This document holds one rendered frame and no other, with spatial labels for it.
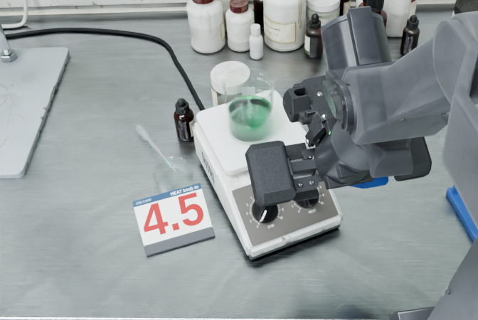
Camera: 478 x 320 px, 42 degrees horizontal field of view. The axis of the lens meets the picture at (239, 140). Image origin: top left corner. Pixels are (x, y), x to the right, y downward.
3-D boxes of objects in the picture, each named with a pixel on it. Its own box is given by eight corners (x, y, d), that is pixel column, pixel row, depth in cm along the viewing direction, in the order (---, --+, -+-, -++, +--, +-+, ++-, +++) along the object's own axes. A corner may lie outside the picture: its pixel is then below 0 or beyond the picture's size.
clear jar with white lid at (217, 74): (254, 100, 97) (252, 60, 91) (252, 127, 93) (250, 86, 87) (216, 100, 98) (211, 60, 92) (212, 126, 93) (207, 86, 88)
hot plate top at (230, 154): (314, 148, 78) (314, 143, 78) (225, 178, 76) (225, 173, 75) (274, 92, 86) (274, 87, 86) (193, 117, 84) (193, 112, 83)
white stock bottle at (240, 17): (235, 55, 106) (232, 13, 99) (223, 41, 109) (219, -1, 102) (260, 47, 107) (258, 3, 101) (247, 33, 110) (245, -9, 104)
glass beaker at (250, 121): (216, 133, 80) (210, 82, 74) (250, 108, 83) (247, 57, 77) (255, 159, 77) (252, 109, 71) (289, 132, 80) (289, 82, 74)
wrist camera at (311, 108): (380, 118, 59) (358, 56, 61) (307, 134, 57) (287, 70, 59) (360, 139, 64) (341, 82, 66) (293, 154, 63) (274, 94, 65)
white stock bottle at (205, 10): (205, 58, 105) (198, 3, 98) (184, 43, 109) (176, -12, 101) (232, 44, 108) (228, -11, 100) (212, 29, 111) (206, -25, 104)
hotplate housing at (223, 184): (343, 229, 79) (348, 188, 73) (249, 264, 76) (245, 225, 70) (272, 121, 94) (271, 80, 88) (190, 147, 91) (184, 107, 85)
